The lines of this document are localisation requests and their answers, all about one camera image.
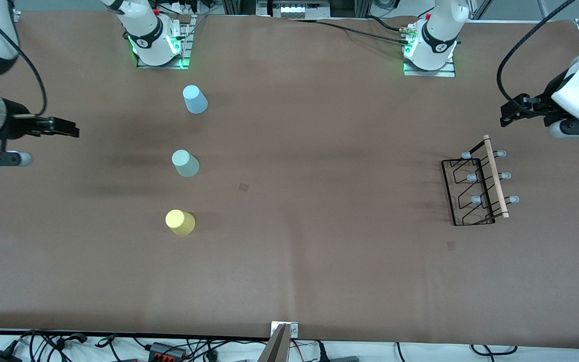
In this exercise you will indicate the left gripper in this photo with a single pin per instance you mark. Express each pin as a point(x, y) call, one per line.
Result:
point(542, 104)

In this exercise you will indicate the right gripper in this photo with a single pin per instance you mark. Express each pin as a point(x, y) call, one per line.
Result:
point(17, 124)

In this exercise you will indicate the mint green plastic cup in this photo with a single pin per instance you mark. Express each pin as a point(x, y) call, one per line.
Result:
point(185, 164)

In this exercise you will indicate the yellow plastic cup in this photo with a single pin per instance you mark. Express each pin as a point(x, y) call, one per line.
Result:
point(180, 222)

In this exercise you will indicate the light blue plastic cup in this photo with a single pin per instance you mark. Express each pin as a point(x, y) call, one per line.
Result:
point(195, 99)

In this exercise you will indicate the brown table cover sheet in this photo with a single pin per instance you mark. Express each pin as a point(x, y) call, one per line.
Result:
point(370, 276)

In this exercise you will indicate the black power adapter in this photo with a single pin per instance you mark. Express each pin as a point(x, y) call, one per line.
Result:
point(0, 358)

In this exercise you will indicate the orange black connector block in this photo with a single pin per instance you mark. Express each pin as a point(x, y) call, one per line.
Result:
point(166, 350)

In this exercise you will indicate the white power strip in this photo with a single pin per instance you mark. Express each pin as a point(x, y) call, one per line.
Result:
point(294, 10)

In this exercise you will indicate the black plug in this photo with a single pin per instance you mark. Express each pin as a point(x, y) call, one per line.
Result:
point(322, 352)

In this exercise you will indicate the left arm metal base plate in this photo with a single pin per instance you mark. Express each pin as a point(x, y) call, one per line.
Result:
point(430, 73)

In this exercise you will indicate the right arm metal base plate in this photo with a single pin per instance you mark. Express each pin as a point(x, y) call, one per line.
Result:
point(185, 48)

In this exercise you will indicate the small metal bracket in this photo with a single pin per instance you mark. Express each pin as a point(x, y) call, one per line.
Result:
point(293, 329)

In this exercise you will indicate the grey camera mount bar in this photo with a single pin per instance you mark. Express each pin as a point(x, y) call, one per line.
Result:
point(275, 349)

